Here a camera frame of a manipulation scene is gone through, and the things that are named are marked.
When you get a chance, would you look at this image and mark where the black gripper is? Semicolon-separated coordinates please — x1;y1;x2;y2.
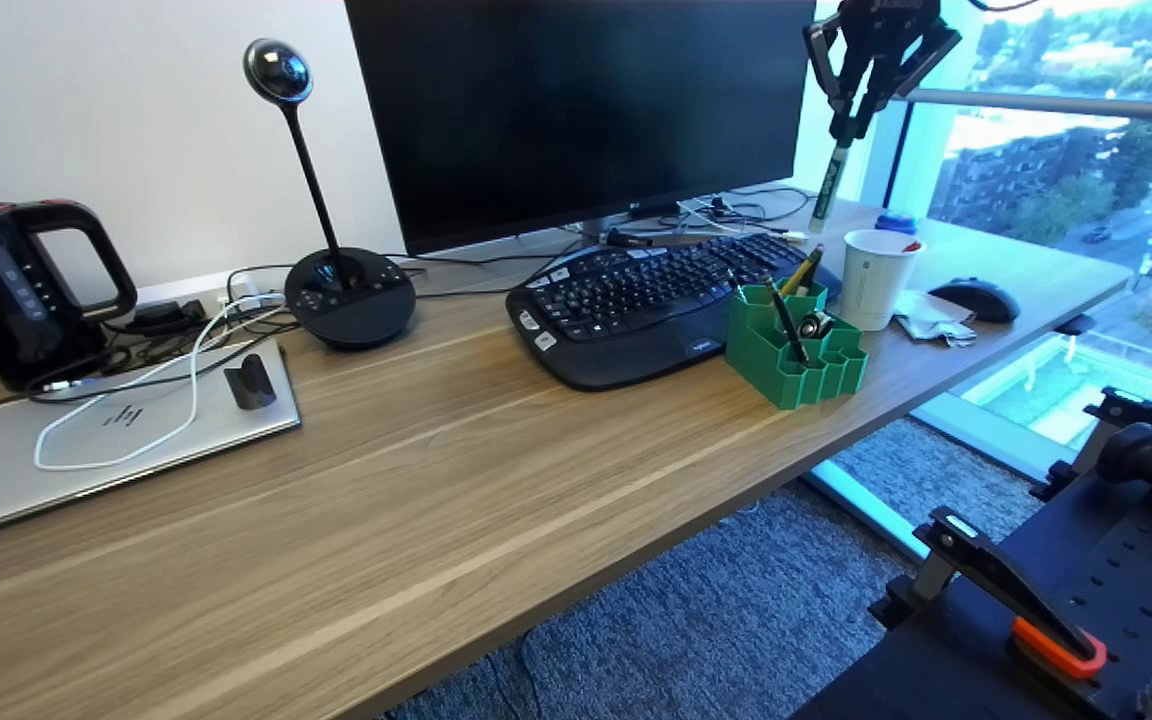
804;0;961;145

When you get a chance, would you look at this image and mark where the green capped white marker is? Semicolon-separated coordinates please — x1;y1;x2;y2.
808;145;848;224

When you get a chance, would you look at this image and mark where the white paper cup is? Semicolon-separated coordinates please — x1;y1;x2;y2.
838;228;920;331

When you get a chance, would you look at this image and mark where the dark blue pen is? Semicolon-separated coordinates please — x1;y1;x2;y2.
767;284;810;364

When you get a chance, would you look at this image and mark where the green honeycomb pen holder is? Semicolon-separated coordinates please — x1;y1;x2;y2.
723;284;866;407

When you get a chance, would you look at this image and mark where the yellow pencil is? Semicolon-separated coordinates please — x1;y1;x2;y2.
780;245;823;296

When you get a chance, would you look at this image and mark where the white crumpled cloth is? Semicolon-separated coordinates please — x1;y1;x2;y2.
895;293;976;348

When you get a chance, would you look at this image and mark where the black computer mouse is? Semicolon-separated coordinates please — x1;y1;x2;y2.
930;277;1021;324

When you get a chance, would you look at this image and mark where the black keyboard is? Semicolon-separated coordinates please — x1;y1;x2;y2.
502;233;804;391

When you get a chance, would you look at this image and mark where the large black monitor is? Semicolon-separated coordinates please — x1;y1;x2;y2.
344;0;810;250

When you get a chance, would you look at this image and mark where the white desk leg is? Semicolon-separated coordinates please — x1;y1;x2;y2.
808;460;928;558

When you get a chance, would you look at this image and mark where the black webcam on stand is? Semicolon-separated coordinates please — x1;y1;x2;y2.
245;41;414;350

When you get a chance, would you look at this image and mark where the small black adapter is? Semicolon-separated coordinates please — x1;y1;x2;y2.
225;350;274;411

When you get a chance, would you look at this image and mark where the black electric kettle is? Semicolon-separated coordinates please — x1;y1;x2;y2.
0;198;134;391

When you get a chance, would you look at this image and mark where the silver laptop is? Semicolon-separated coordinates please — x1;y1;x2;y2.
0;341;300;525

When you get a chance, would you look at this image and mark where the black cable on desk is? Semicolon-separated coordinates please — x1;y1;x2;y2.
401;182;820;302

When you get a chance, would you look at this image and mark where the orange handled clamp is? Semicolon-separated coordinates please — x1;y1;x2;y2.
916;509;1108;685

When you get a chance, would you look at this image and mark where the white usb cable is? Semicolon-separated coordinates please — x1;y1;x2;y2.
26;265;300;476

